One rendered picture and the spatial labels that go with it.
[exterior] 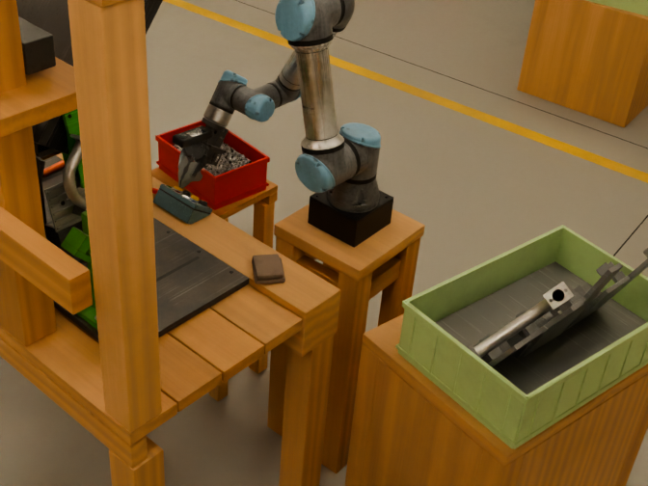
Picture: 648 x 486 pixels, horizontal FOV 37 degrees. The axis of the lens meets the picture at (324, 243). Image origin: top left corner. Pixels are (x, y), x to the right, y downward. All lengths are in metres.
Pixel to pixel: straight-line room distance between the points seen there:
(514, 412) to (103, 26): 1.26
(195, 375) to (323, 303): 0.40
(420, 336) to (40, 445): 1.49
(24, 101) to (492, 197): 3.06
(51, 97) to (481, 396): 1.18
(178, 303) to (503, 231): 2.30
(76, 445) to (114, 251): 1.59
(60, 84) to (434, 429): 1.23
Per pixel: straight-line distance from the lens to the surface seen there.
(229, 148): 3.12
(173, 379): 2.28
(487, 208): 4.60
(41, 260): 2.00
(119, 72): 1.67
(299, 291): 2.49
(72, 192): 2.53
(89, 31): 1.65
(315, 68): 2.48
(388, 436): 2.67
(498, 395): 2.28
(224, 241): 2.66
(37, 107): 1.98
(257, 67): 5.70
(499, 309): 2.62
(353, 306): 2.76
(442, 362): 2.38
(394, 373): 2.51
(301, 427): 2.78
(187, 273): 2.55
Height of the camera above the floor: 2.46
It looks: 36 degrees down
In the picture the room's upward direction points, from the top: 5 degrees clockwise
